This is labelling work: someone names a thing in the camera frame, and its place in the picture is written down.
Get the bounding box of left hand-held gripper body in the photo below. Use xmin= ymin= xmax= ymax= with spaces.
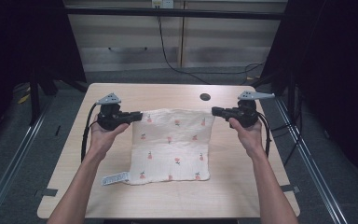
xmin=95 ymin=92 xmax=131 ymax=132

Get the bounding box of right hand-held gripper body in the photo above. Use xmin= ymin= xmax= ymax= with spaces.
xmin=227 ymin=91 xmax=276 ymax=129

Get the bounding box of cream muslin cloth with label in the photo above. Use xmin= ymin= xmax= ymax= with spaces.
xmin=102 ymin=107 xmax=216 ymax=187

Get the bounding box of person's right hand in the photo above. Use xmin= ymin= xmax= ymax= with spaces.
xmin=228 ymin=117 xmax=268 ymax=158

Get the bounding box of person's left hand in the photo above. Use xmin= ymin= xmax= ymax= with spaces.
xmin=89 ymin=114 xmax=131 ymax=158

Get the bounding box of grey tape strip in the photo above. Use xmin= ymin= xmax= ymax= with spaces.
xmin=281 ymin=184 xmax=301 ymax=194
xmin=34 ymin=188 xmax=59 ymax=198

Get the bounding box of black curtain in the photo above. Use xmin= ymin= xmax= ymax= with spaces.
xmin=0 ymin=0 xmax=88 ymax=147
xmin=259 ymin=0 xmax=358 ymax=185

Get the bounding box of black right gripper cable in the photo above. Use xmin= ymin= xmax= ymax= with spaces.
xmin=256 ymin=111 xmax=273 ymax=157

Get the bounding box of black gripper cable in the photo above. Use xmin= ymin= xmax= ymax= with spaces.
xmin=256 ymin=111 xmax=273 ymax=157
xmin=80 ymin=102 xmax=102 ymax=163

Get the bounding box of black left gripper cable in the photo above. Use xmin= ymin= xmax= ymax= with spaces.
xmin=80 ymin=102 xmax=102 ymax=163

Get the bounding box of black floor cable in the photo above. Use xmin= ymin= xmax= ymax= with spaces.
xmin=271 ymin=119 xmax=304 ymax=167

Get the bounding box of black wall power cable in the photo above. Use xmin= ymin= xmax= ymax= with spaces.
xmin=156 ymin=14 xmax=266 ymax=86

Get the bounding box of dark wall panel handle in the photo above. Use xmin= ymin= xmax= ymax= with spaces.
xmin=107 ymin=46 xmax=149 ymax=53

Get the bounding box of metal floor rail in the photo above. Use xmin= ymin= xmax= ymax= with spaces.
xmin=276 ymin=96 xmax=351 ymax=224
xmin=0 ymin=92 xmax=57 ymax=224

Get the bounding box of black horizontal frame bar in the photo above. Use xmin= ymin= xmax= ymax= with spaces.
xmin=64 ymin=7 xmax=289 ymax=21

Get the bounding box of white wall power outlet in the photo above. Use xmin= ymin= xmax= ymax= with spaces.
xmin=151 ymin=0 xmax=175 ymax=9

